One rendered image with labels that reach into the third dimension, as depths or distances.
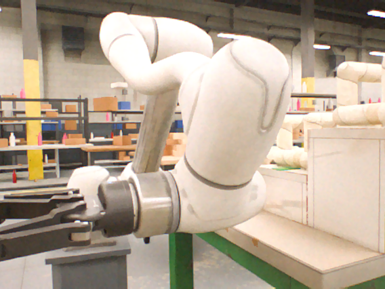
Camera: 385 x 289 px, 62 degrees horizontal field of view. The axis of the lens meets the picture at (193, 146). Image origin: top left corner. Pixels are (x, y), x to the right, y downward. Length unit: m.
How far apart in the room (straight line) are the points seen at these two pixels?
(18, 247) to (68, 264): 0.82
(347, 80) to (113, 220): 0.42
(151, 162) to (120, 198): 0.73
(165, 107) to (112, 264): 0.57
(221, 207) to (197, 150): 0.09
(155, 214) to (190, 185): 0.06
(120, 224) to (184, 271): 0.53
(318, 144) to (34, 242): 0.44
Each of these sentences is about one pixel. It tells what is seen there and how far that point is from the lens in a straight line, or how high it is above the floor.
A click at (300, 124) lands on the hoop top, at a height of 1.11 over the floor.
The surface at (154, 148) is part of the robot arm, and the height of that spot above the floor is 1.04.
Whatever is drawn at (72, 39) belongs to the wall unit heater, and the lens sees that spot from 11.32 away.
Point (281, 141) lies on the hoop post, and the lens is 0.70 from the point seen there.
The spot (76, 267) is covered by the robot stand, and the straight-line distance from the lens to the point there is 1.21.
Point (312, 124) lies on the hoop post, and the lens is 0.64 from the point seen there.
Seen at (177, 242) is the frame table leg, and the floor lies 0.80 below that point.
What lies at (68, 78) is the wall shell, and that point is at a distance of 11.65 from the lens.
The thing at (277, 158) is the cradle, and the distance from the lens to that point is 0.70.
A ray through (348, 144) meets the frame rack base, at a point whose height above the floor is 1.08.
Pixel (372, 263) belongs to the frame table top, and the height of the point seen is 0.92.
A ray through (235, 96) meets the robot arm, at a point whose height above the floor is 1.14.
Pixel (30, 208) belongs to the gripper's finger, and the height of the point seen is 1.01.
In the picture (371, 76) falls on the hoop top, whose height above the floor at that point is 1.19.
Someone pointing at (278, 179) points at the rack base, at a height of 1.00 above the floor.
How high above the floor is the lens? 1.10
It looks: 3 degrees down
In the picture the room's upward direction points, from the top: 1 degrees counter-clockwise
